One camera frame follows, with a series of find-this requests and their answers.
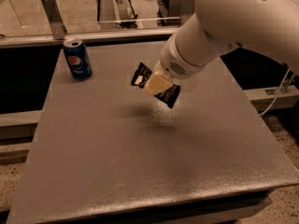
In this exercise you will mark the right metal rail bracket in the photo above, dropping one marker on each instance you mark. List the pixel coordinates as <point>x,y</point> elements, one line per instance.
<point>187,8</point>

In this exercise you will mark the black rxbar chocolate bar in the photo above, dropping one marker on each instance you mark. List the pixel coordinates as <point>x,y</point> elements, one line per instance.
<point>142,75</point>

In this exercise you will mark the left metal rail bracket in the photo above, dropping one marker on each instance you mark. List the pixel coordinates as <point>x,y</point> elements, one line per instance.
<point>55,20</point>

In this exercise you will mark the metal rail bracket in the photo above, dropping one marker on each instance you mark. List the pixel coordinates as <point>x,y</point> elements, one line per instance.
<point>55,20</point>
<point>187,8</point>

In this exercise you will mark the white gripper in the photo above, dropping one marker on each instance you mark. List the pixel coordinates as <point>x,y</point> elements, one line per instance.
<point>173,62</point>

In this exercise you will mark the horizontal metal rail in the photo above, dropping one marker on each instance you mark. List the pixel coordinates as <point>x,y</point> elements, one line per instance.
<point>122,35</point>

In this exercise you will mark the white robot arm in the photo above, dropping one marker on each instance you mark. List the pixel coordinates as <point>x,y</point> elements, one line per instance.
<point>268,27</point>

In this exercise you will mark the blue pepsi can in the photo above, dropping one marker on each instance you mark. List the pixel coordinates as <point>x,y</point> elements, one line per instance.
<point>77,58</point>

